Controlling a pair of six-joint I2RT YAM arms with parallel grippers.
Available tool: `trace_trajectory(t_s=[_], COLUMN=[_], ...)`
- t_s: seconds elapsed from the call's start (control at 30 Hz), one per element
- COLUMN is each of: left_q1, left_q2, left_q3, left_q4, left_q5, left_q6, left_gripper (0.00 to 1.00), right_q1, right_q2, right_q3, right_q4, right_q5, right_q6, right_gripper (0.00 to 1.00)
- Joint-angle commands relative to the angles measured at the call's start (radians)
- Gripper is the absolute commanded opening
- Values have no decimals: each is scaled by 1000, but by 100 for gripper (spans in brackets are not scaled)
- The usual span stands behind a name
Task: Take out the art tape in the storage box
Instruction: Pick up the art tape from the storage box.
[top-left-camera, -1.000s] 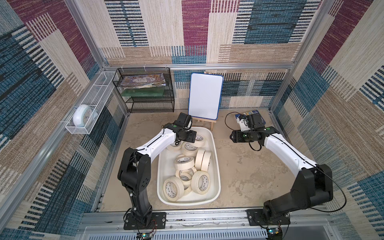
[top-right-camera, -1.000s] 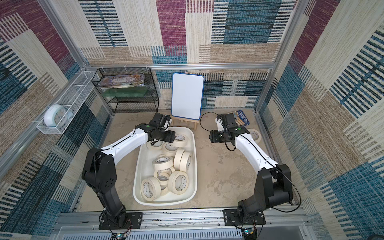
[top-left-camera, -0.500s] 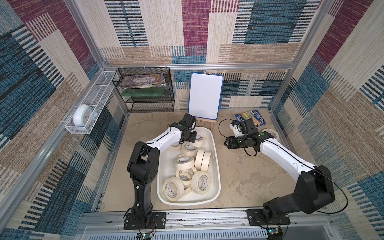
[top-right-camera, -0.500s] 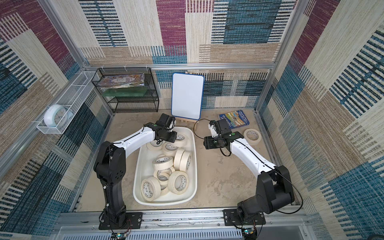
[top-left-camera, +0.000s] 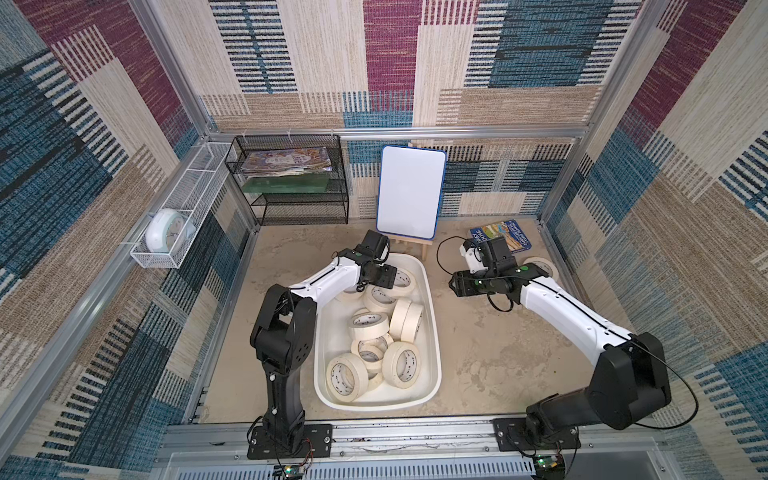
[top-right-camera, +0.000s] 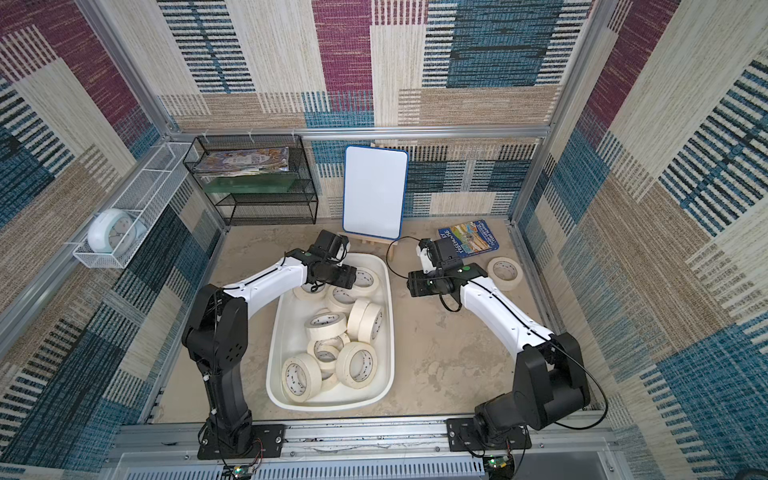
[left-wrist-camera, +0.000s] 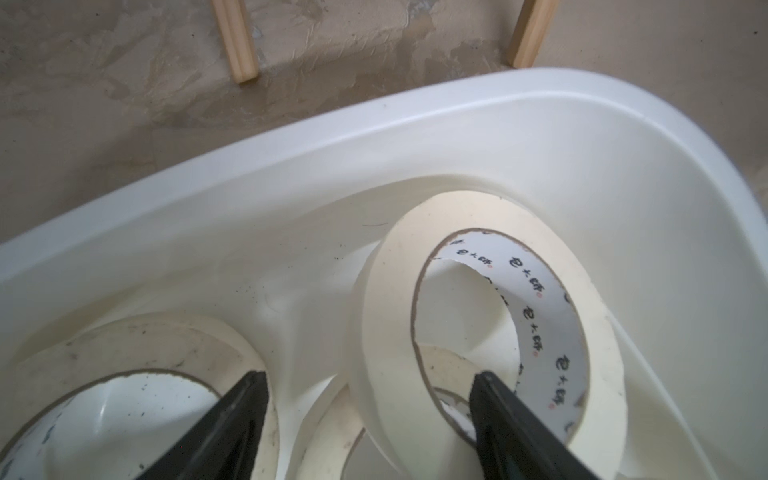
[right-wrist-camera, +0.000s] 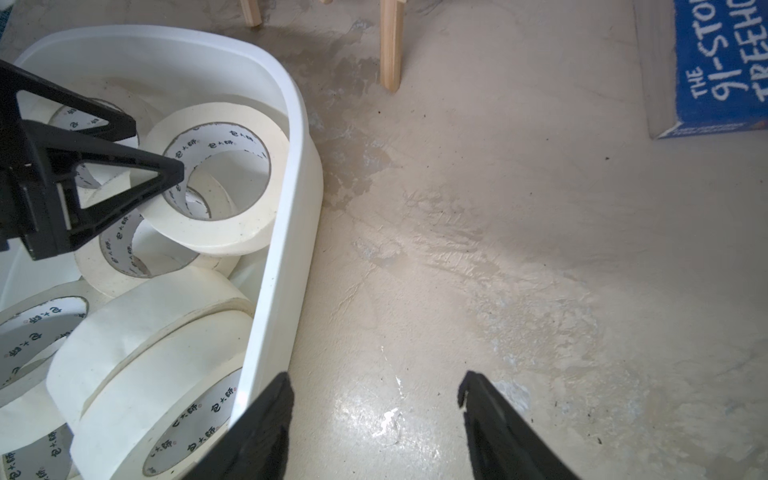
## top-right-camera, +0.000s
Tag masking tape roll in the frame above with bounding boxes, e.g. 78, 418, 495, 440
325, 286, 357, 314
487, 257, 523, 291
292, 284, 327, 302
350, 267, 381, 298

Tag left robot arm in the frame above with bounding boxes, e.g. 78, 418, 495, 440
181, 230, 356, 461

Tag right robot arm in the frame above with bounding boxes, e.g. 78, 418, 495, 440
407, 238, 591, 444

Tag upright tape roll left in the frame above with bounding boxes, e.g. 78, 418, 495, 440
347, 297, 370, 341

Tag upright tape roll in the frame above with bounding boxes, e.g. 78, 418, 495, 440
347, 297, 370, 341
357, 303, 384, 344

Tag flat tape roll centre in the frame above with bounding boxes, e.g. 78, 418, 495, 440
304, 312, 347, 341

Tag upright tape roll right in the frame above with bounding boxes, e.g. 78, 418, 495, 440
357, 303, 384, 344

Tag white plastic storage box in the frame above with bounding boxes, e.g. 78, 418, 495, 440
266, 253, 395, 413

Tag tape roll lower centre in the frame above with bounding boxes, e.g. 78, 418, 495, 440
307, 333, 351, 375

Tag tape roll front right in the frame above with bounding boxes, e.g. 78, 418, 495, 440
335, 342, 378, 390

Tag tape roll front left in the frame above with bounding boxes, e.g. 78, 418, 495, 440
281, 353, 322, 403

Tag blue storey book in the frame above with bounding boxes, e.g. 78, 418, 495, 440
438, 220, 499, 258

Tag small wooden easel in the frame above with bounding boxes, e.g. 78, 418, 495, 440
340, 232, 398, 245

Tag green book on shelf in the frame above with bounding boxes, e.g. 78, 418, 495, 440
203, 174, 297, 194

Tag colourful book on shelf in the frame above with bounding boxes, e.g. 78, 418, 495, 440
192, 147, 290, 177

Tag white round alarm clock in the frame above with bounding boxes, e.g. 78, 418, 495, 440
87, 208, 148, 257

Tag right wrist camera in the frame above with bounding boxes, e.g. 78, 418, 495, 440
417, 238, 436, 274

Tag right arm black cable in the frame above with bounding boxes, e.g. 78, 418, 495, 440
385, 235, 610, 431

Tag white board blue frame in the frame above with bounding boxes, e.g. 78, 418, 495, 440
342, 145, 410, 240

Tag black wire mesh shelf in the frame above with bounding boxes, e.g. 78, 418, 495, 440
183, 134, 319, 227

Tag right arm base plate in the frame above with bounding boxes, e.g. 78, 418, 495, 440
444, 417, 532, 454

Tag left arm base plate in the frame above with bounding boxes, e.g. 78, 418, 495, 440
197, 421, 286, 460

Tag white wire wall basket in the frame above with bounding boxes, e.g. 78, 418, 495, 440
73, 142, 189, 269

